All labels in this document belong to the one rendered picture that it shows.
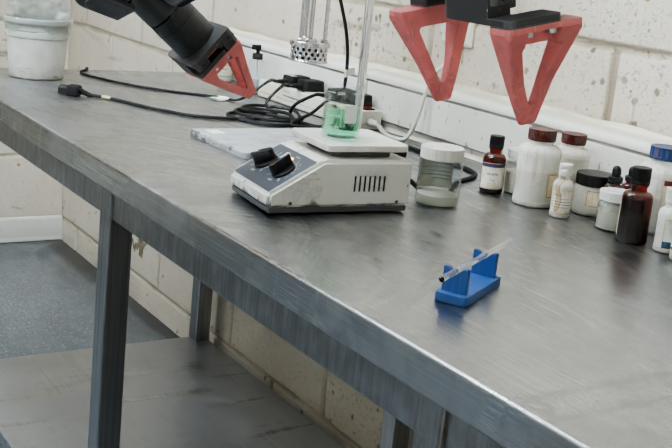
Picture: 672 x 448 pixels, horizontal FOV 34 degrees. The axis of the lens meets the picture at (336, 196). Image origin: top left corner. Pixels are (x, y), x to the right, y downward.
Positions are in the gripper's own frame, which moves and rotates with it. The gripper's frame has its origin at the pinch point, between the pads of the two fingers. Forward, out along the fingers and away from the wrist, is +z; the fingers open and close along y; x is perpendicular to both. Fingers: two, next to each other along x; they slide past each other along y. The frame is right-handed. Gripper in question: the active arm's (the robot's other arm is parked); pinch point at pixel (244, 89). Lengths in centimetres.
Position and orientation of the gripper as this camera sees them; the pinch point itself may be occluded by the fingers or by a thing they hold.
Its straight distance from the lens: 141.3
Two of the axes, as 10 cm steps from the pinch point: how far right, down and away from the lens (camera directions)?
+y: -4.5, -2.5, 8.6
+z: 6.2, 6.1, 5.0
